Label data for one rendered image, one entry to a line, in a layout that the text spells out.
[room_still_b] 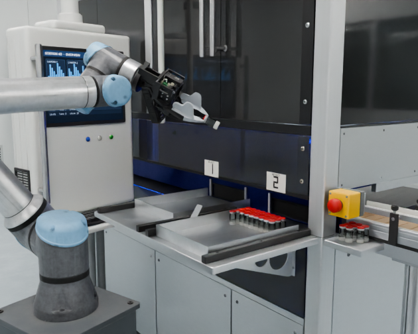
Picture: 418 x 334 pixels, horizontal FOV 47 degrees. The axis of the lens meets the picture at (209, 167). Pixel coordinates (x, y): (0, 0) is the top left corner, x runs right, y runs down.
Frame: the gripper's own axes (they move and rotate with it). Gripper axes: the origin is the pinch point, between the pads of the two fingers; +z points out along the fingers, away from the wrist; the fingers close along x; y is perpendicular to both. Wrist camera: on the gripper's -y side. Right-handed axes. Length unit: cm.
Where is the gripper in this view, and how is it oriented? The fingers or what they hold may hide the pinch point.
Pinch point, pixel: (201, 118)
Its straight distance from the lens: 128.9
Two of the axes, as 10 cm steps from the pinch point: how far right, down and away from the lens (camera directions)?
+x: 4.1, -6.2, 6.6
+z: 8.7, 4.8, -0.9
